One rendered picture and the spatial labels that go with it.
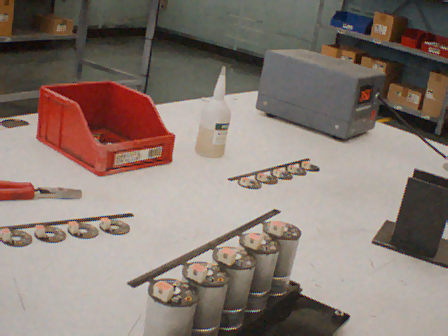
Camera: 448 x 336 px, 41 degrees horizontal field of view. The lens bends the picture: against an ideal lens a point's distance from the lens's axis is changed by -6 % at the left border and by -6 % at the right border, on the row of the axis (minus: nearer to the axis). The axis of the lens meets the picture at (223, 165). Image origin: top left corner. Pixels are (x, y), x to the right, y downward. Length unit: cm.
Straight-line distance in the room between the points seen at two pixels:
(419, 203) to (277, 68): 40
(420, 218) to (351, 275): 10
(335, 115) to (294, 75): 8
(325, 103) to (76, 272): 52
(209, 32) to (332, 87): 535
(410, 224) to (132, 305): 27
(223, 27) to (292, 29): 77
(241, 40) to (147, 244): 551
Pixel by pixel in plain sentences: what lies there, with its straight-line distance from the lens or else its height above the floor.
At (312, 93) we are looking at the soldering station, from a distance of 87.
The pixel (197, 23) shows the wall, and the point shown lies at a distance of 627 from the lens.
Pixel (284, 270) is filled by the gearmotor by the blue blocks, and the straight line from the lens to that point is 40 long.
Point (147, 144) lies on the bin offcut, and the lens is 62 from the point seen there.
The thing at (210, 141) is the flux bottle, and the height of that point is 77.
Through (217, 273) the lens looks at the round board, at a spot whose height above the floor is 81.
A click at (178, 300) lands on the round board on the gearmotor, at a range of 30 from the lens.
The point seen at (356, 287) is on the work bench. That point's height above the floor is 75.
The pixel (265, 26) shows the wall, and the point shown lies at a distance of 581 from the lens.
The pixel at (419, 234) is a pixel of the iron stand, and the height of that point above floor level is 77.
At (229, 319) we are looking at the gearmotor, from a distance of 36.
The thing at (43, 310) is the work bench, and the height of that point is 75.
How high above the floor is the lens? 97
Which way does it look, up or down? 19 degrees down
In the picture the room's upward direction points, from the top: 10 degrees clockwise
